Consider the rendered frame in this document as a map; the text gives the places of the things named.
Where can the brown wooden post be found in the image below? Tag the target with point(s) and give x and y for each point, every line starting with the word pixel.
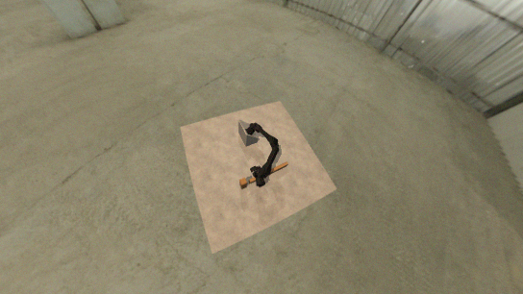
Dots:
pixel 242 183

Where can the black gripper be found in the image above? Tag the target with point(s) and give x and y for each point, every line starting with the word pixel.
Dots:
pixel 253 169

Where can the orange wooden rail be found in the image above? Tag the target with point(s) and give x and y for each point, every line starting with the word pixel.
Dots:
pixel 273 170

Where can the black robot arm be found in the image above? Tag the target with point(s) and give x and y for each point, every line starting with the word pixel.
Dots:
pixel 262 173

